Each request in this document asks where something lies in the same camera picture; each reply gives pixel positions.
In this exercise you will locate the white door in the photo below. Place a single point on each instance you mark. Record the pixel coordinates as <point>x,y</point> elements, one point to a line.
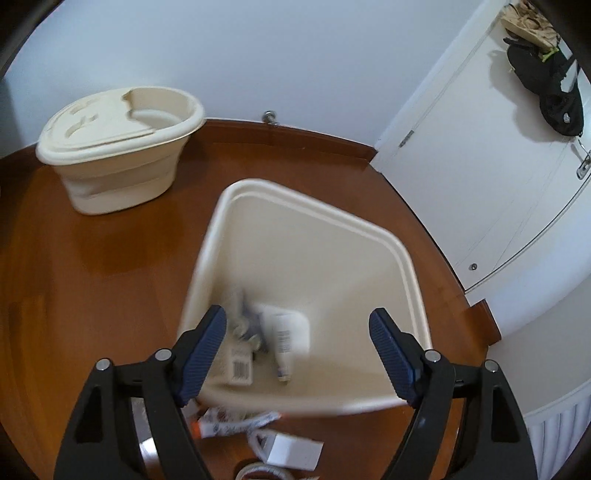
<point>485,161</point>

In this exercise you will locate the white squeeze tube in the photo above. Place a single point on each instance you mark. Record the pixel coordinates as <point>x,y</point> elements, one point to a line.
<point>286,341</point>

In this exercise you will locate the white radiator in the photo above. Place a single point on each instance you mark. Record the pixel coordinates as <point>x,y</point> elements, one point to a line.
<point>551,443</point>

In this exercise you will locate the white tape roll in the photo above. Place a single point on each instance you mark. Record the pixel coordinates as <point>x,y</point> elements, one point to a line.
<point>263,473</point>

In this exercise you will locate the metal door hinge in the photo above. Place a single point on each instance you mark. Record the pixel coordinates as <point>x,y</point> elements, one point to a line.
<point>406,138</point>

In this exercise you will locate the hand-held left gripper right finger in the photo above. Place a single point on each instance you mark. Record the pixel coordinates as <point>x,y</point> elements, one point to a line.
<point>390,355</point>

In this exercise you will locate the cream plastic bin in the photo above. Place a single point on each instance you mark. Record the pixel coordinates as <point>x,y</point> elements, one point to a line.
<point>323,258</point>

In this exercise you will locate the brown paper bag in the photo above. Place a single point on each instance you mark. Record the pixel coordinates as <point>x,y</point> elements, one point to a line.
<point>528,23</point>

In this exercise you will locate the white cardboard box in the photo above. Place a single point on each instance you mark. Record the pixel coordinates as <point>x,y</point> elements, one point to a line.
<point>291,450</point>

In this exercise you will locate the crumpled grey wrapper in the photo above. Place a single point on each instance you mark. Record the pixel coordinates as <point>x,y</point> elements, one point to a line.
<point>247,318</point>

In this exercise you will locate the metal door stop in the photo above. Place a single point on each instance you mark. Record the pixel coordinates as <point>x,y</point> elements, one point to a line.
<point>270,117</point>

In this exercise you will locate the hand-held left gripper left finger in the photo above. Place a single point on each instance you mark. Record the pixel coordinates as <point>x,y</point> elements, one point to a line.
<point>203,355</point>

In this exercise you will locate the cream bin with lid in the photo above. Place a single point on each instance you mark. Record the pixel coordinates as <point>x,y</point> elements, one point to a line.
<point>115,157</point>

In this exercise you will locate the black hanging bag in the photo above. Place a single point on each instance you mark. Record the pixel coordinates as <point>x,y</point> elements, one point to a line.
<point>554,92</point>

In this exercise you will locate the orange capped tube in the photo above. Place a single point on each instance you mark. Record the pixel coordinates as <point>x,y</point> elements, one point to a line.
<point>226,424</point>

